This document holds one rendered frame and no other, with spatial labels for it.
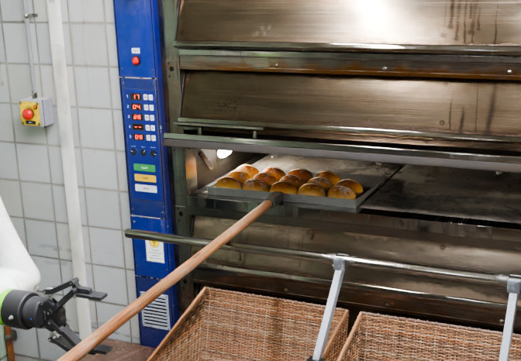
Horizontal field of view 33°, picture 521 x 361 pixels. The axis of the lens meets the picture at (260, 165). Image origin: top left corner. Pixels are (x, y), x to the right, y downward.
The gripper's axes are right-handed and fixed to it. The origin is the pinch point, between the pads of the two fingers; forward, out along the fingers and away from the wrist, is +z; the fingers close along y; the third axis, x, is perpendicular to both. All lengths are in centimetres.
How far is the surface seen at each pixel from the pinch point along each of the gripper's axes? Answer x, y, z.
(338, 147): -87, -23, 28
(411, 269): -64, 4, 57
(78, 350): 11.4, 1.3, 1.3
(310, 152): -87, -21, 19
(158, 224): -99, 13, -44
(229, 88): -103, -37, -15
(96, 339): 5.0, 1.6, 1.6
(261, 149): -87, -21, 3
